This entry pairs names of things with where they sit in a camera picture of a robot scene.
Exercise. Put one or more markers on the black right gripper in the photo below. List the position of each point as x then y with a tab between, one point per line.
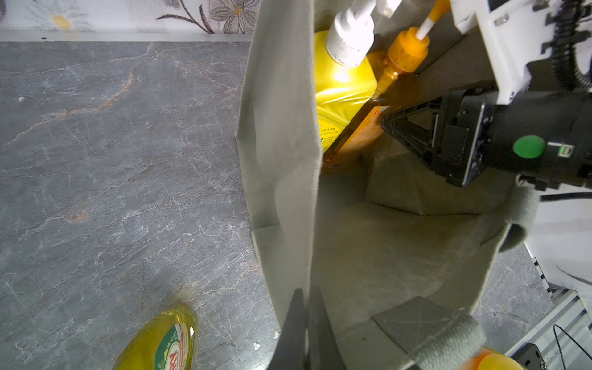
443	133

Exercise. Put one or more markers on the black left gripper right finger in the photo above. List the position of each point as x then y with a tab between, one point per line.
323	351

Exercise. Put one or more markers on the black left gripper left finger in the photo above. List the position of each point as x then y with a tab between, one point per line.
290	349

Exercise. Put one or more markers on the large orange pump soap bottle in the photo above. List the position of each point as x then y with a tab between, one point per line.
403	57

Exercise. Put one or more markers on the large yellow pump soap bottle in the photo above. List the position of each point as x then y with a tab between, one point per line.
343	76

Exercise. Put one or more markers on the green fabric shopping bag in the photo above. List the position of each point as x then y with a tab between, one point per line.
400	256

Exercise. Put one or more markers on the green bottle red cap rear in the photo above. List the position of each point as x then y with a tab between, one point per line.
166	342

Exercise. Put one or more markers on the orange bottle yellow cap left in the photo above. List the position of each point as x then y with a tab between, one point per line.
487	359

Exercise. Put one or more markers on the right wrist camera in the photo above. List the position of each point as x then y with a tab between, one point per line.
515	33

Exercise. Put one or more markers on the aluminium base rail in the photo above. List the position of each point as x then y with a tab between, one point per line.
562	338

